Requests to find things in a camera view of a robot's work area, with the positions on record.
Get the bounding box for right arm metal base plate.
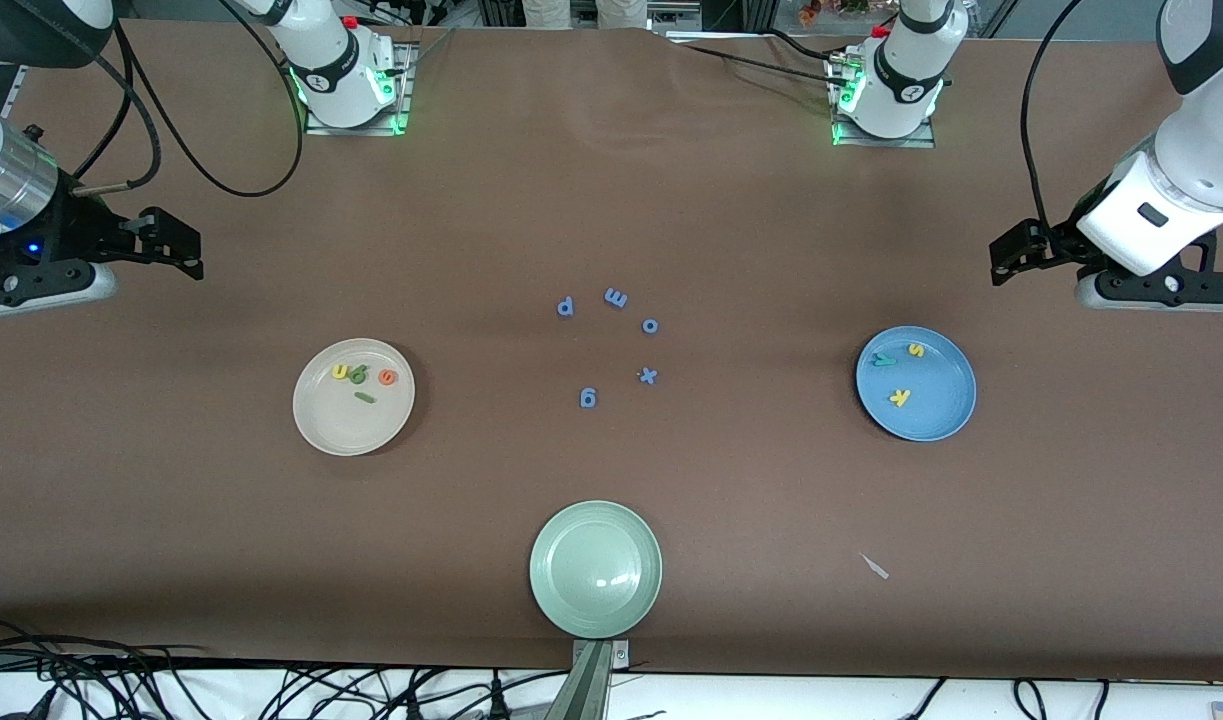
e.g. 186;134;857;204
304;40;413;137

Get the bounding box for orange plastic object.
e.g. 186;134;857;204
797;0;874;25

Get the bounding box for pale green plate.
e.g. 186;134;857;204
529;500;664;639

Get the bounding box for grey metal frame piece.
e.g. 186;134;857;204
646;0;704;33

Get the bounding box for black cable tangle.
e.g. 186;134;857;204
0;618;562;720

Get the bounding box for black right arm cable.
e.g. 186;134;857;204
71;0;305;198

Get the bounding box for blue plate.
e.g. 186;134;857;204
855;326;978;443

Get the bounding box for beige brown plate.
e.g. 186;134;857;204
292;338;416;457

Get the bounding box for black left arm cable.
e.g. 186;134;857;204
1019;0;1087;251

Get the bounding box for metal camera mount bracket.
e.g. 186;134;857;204
546;638;632;720

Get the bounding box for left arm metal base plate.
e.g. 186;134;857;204
829;50;938;150

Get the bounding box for black cable on table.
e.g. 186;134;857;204
671;35;852;86

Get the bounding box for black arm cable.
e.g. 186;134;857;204
71;0;305;198
1019;0;1087;251

